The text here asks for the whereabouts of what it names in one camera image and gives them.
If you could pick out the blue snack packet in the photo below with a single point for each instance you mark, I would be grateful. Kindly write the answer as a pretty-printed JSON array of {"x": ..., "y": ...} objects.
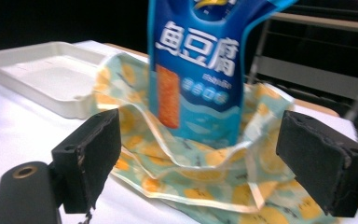
[{"x": 195, "y": 71}]

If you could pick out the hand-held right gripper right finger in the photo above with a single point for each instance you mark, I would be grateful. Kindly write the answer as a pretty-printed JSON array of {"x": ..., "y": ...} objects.
[{"x": 320, "y": 155}]

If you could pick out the white plastic tray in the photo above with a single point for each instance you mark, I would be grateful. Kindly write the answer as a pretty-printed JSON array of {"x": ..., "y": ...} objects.
[{"x": 46, "y": 77}]

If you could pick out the lemon print bag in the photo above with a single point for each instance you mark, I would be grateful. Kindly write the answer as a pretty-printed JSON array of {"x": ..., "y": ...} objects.
[{"x": 205, "y": 174}]

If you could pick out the metal rack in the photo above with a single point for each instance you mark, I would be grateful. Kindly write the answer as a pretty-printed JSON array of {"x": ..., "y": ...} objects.
[{"x": 317, "y": 62}]

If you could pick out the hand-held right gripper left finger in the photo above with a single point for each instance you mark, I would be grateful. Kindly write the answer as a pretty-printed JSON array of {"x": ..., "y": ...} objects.
[{"x": 87, "y": 155}]

